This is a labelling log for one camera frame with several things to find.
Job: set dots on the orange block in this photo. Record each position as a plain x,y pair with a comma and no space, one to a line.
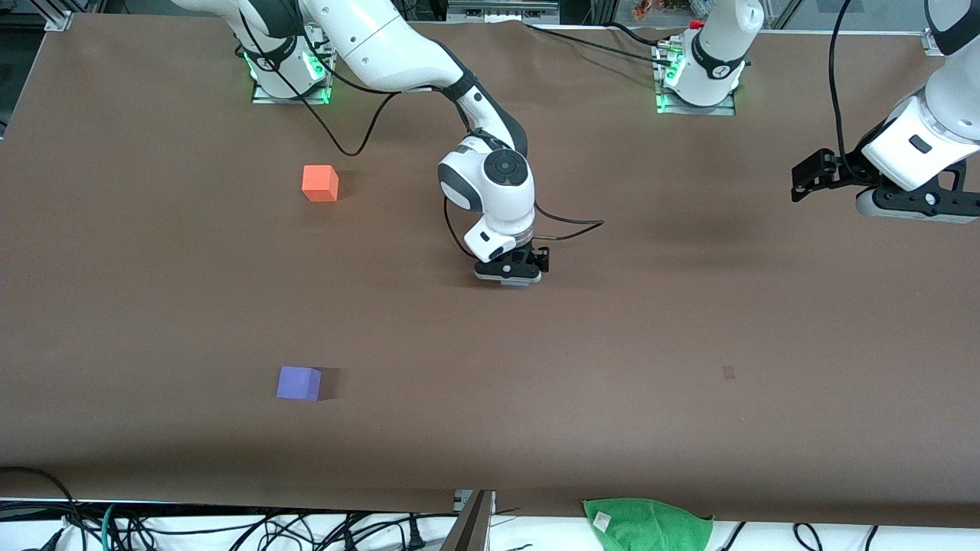
318,184

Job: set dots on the green cloth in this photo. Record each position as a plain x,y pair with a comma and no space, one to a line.
651,528

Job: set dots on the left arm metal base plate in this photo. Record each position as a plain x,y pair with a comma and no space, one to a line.
723,109

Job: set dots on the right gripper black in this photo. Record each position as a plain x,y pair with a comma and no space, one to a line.
541,256

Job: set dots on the brown table cover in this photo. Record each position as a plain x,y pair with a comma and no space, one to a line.
490,344

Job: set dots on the purple block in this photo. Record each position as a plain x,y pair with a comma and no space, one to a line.
297,383

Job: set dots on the grey metal bar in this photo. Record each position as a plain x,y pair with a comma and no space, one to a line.
471,528

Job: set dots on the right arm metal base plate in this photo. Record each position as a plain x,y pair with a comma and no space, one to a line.
264,96

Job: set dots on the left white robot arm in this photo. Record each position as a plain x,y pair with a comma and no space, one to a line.
919,138

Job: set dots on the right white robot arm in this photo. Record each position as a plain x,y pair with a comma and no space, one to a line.
375,38

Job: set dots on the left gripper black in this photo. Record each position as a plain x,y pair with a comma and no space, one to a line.
844,170

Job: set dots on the black power plug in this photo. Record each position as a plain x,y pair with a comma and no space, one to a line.
415,537

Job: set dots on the silver metal device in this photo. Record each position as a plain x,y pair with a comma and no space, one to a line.
501,9

